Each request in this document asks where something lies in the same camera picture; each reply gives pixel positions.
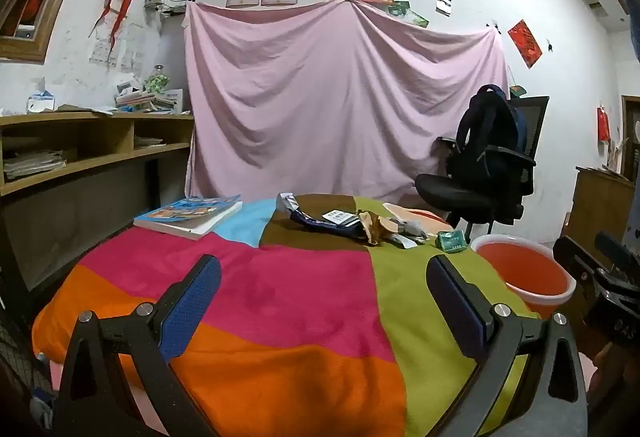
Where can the black office chair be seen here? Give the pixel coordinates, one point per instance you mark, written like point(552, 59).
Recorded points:
point(460, 197)

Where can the pink hanging sheet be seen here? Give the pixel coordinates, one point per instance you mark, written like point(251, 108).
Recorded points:
point(325, 97)

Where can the white blue tissue box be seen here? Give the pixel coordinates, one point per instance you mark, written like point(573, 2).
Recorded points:
point(40, 102)

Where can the brown paper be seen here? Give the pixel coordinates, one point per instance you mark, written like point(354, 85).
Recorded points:
point(375, 227)

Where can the blue cartoon cover book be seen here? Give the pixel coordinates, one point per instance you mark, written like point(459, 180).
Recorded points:
point(187, 214)

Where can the red plastic bucket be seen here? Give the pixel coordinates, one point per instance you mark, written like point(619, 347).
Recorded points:
point(525, 272)

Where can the dark blue snack wrapper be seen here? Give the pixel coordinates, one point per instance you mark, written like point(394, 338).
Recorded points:
point(310, 219)

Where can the wooden cabinet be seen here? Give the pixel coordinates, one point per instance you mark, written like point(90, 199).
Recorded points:
point(600, 207)

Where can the red hanging ornament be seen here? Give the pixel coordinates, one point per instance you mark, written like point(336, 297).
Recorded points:
point(604, 124)

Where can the wooden desk shelf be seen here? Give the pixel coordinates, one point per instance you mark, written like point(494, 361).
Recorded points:
point(100, 157)

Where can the glass jar with green contents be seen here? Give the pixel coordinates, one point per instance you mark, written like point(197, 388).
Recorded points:
point(157, 81)

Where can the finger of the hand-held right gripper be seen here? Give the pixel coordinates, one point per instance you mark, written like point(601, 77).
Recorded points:
point(575, 262)
point(617, 249)

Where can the black white small packet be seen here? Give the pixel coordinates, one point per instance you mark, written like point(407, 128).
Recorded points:
point(341, 218)

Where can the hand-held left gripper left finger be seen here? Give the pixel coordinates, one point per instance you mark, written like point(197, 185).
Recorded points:
point(192, 302)

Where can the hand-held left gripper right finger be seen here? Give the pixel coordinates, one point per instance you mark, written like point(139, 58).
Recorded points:
point(457, 307)

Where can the metal wall rack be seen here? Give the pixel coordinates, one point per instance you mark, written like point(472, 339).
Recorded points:
point(165, 3)

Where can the black white wall sticker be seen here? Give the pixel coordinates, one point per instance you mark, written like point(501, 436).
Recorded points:
point(443, 4)

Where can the stack of books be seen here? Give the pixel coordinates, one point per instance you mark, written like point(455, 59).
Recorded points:
point(150, 101)

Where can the red wall poster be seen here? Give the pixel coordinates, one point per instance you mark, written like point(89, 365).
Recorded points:
point(525, 43)

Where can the dark blue backpack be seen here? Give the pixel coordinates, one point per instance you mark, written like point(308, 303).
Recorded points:
point(487, 132)

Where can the thin pile of papers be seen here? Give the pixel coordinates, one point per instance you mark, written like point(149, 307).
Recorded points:
point(149, 142)

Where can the multicoloured patchwork blanket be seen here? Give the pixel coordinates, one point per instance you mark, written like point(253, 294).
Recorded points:
point(300, 297)

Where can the white wall calendar sheets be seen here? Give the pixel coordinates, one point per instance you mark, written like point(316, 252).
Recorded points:
point(115, 49)

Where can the green small packet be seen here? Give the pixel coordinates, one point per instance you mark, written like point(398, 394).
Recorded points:
point(450, 243)

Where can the green wall cards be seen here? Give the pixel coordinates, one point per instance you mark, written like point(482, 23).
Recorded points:
point(410, 14)

